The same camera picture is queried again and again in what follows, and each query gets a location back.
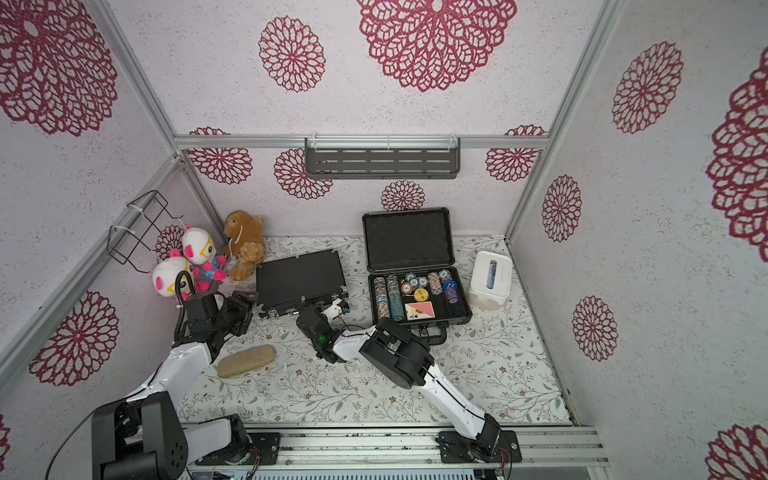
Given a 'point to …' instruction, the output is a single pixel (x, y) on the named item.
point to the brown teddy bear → (246, 244)
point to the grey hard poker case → (402, 240)
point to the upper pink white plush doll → (199, 250)
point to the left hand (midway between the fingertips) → (258, 300)
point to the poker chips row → (388, 291)
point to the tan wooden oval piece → (245, 359)
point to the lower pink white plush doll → (164, 276)
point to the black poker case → (289, 286)
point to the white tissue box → (491, 280)
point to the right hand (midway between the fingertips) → (295, 301)
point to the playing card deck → (419, 310)
